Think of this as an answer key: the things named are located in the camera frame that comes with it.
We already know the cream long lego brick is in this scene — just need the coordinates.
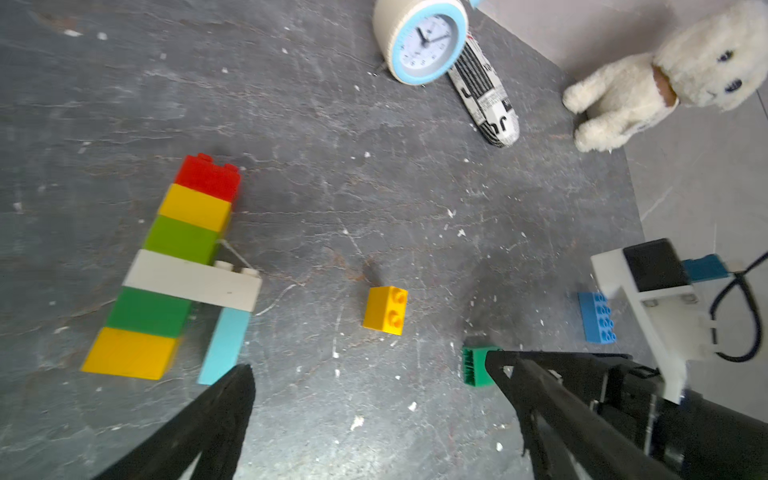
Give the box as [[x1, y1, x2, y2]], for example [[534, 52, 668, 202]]
[[123, 249, 262, 312]]

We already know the blue alarm clock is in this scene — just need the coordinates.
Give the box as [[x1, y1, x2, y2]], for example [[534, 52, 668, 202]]
[[372, 0, 468, 86]]

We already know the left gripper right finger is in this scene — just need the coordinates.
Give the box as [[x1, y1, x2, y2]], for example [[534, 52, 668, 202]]
[[510, 360, 678, 479]]

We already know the dark green lego brick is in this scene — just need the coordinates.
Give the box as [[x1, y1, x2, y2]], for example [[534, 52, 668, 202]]
[[462, 346, 500, 387]]

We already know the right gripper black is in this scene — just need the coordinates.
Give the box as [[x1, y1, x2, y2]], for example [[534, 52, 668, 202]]
[[484, 350, 767, 479]]

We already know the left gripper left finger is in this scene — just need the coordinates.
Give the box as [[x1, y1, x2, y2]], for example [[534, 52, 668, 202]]
[[97, 364, 256, 479]]

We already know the orange yellow lego brick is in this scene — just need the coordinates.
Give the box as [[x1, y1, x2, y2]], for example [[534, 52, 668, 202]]
[[362, 286, 408, 336]]

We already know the red lego brick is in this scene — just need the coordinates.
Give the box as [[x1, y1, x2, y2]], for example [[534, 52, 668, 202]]
[[175, 153, 241, 203]]

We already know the blue long lego brick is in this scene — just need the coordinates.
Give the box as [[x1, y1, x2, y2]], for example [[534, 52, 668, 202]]
[[578, 292, 617, 345]]

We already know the white plush dog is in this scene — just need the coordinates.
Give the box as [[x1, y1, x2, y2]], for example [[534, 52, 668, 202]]
[[562, 1, 767, 152]]

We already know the turquoise lego brick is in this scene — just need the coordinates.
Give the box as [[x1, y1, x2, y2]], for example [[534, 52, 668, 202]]
[[197, 308, 251, 386]]

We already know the lime green lego brick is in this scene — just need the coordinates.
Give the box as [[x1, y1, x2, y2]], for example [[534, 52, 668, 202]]
[[143, 215, 218, 265]]

